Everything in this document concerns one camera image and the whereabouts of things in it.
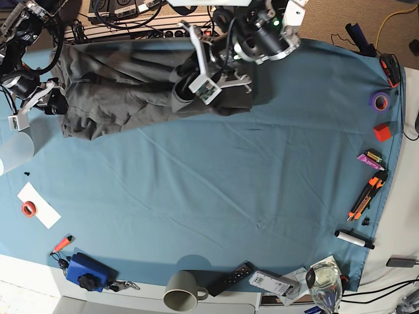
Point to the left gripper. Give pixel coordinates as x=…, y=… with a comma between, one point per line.
x=215, y=58

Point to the red tape roll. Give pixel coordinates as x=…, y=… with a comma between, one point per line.
x=29, y=209

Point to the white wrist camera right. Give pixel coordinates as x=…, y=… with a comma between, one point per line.
x=18, y=122

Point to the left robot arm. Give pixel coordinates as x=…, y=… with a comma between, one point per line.
x=252, y=32

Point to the orange pen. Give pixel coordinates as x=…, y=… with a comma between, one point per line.
x=62, y=244

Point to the black remote control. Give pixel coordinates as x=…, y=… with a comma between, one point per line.
x=227, y=280

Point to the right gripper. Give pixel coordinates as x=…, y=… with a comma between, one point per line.
x=47, y=97

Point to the orange black utility knife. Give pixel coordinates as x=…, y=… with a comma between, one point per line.
x=375, y=183

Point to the frosted plastic cup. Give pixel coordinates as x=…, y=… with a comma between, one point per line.
x=16, y=151

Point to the black power strip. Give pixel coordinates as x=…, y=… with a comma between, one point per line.
x=168, y=33

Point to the red cube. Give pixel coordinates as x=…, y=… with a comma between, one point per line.
x=382, y=132

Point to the black yellow battery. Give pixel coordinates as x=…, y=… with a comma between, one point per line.
x=374, y=155

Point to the white black marker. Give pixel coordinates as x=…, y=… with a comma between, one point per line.
x=353, y=239

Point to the grey ceramic mug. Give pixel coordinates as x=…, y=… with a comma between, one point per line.
x=182, y=292

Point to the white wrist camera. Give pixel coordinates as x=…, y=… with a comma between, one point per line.
x=18, y=122
x=204, y=88

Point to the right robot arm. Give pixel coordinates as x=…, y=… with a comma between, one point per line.
x=20, y=84

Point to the clear wine glass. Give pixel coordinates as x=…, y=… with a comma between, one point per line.
x=325, y=286

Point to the keys with carabiner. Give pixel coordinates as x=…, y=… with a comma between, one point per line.
x=117, y=286

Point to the white paper sheet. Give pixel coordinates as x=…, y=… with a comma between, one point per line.
x=46, y=214

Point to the blue table cloth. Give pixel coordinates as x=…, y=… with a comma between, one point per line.
x=208, y=193

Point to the purple tape roll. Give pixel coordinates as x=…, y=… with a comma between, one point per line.
x=380, y=102

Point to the blue box with knob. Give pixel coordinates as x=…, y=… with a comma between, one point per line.
x=89, y=273

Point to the white packaged device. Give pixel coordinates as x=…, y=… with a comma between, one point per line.
x=278, y=285

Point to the dark grey T-shirt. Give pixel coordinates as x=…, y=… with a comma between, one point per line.
x=115, y=87

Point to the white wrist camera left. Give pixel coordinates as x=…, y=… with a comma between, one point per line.
x=204, y=88

